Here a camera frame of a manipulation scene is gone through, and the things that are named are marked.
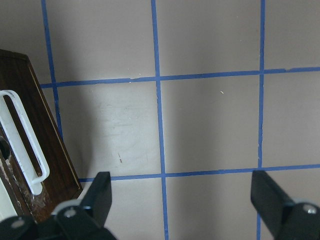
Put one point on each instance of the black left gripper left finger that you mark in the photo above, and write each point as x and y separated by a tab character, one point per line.
97	201

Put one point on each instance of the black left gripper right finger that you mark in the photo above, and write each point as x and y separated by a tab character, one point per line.
270	201

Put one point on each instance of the dark wooden drawer front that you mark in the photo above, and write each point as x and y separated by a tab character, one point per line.
36	173

